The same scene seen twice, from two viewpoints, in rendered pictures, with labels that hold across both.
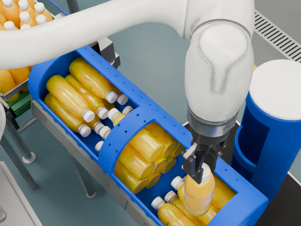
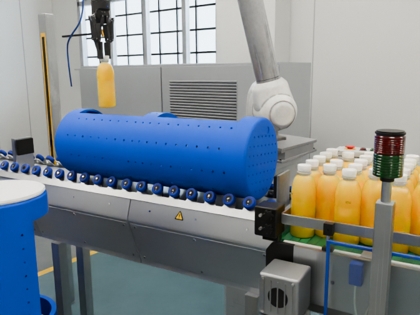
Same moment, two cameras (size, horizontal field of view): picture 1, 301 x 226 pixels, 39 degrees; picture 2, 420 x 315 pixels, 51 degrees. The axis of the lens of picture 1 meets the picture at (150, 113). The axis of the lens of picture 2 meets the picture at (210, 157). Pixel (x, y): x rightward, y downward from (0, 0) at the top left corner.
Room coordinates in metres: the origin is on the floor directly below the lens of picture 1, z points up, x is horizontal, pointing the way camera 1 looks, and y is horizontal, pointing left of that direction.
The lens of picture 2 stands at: (2.37, -0.36, 1.39)
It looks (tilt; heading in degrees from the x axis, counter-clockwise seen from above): 11 degrees down; 160
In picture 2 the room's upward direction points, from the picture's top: 1 degrees counter-clockwise
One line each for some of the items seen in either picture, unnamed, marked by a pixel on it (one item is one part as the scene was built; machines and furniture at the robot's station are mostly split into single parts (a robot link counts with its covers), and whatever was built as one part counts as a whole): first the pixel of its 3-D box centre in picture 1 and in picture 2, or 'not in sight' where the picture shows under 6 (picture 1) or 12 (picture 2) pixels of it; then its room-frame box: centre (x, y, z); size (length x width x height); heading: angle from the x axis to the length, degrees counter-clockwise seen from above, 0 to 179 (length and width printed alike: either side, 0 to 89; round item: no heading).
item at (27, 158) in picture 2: not in sight; (24, 153); (0.06, -0.47, 1.00); 0.10 x 0.04 x 0.15; 129
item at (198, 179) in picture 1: (196, 172); (107, 50); (0.40, -0.09, 1.48); 0.03 x 0.01 x 0.07; 39
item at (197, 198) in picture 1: (199, 189); (105, 83); (0.41, -0.11, 1.34); 0.07 x 0.07 x 0.20
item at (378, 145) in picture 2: not in sight; (389, 144); (1.62, 0.34, 1.23); 0.06 x 0.06 x 0.04
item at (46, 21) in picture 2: not in sight; (57, 167); (-0.27, -0.32, 0.85); 0.06 x 0.06 x 1.70; 39
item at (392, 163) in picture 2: not in sight; (388, 164); (1.62, 0.34, 1.18); 0.06 x 0.06 x 0.05
